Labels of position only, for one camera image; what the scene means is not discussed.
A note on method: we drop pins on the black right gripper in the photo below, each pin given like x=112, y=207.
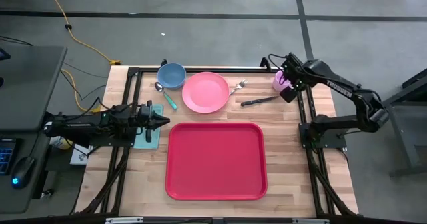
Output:
x=293, y=72

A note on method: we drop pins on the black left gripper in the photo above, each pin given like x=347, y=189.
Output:
x=148, y=124

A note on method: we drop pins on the lilac plastic mug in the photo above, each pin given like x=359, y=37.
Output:
x=276, y=82

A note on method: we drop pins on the teal cloth napkin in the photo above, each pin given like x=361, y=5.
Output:
x=156, y=140

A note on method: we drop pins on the blue plastic bowl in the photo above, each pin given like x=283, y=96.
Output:
x=171, y=75

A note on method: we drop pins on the pink plastic plate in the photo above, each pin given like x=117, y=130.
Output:
x=205, y=92

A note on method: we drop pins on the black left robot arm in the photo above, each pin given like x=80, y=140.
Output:
x=76, y=125

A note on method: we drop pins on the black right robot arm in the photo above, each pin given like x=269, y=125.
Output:
x=337, y=87

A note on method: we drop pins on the red plastic tray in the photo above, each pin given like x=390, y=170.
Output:
x=217, y=164

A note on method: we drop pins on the white printed box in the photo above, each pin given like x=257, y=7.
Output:
x=80, y=155

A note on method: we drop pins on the yellow bottle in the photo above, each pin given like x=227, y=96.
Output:
x=61, y=143

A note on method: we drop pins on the dark grey desk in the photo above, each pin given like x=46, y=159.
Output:
x=30, y=90

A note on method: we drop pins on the grey metal stand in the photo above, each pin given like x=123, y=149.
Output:
x=405, y=140

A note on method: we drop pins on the black computer mouse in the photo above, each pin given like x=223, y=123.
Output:
x=22, y=172

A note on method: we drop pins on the black backlit keyboard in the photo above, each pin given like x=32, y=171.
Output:
x=6, y=157

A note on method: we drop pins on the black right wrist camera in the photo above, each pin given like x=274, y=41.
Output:
x=288, y=94

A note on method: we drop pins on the black frame clamp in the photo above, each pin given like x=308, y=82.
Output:
x=265, y=64
x=163, y=64

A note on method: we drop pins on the black aluminium table frame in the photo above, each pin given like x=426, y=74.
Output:
x=217, y=70

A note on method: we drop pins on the silver metal bracket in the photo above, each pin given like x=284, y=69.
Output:
x=123, y=220
x=310, y=221

